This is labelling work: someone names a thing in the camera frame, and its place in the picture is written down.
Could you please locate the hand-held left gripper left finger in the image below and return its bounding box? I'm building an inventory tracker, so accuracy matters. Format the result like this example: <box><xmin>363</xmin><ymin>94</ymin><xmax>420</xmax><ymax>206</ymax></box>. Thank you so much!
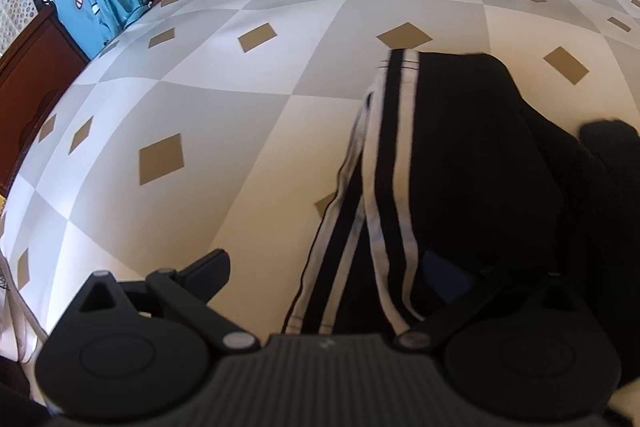
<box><xmin>79</xmin><ymin>249</ymin><xmax>261</xmax><ymax>354</ymax></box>

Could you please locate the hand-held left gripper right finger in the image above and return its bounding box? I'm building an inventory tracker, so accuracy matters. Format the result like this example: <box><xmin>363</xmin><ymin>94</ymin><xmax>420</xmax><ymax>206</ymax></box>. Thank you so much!
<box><xmin>392</xmin><ymin>251</ymin><xmax>583</xmax><ymax>354</ymax></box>

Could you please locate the black t-shirt red print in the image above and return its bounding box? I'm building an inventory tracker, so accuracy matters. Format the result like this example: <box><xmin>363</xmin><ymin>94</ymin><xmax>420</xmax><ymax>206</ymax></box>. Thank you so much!
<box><xmin>282</xmin><ymin>48</ymin><xmax>640</xmax><ymax>338</ymax></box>

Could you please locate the brown wooden cabinet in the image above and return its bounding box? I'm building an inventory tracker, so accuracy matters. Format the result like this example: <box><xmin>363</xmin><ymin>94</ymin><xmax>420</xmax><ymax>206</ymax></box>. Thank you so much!
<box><xmin>0</xmin><ymin>7</ymin><xmax>91</xmax><ymax>198</ymax></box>

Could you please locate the blue printed garment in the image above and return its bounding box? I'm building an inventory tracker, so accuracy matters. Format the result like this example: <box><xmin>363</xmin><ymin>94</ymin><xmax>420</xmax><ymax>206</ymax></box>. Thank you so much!
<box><xmin>42</xmin><ymin>0</ymin><xmax>157</xmax><ymax>60</ymax></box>

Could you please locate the white perforated basket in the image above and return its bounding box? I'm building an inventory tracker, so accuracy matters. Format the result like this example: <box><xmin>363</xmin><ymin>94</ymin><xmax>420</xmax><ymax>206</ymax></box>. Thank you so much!
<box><xmin>0</xmin><ymin>0</ymin><xmax>40</xmax><ymax>55</ymax></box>

